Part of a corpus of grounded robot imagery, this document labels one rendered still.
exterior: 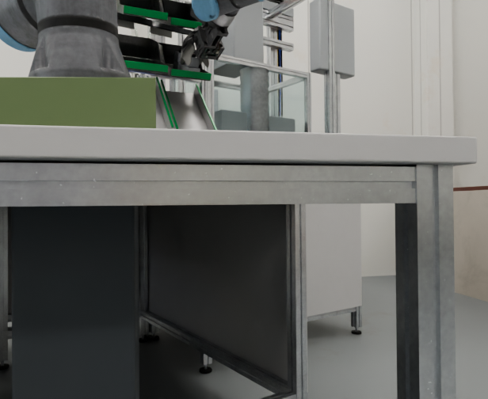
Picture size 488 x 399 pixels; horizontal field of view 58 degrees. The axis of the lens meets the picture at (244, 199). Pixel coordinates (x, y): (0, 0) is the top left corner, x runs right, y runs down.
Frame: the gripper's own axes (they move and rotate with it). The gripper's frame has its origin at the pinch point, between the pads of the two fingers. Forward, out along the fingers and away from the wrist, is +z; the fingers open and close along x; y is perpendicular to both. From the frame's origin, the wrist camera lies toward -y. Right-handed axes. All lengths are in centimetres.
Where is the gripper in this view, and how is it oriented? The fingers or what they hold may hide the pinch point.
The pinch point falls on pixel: (189, 60)
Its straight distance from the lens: 149.2
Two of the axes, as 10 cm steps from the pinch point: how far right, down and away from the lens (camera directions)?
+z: -4.7, 4.4, 7.6
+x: 8.2, -0.8, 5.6
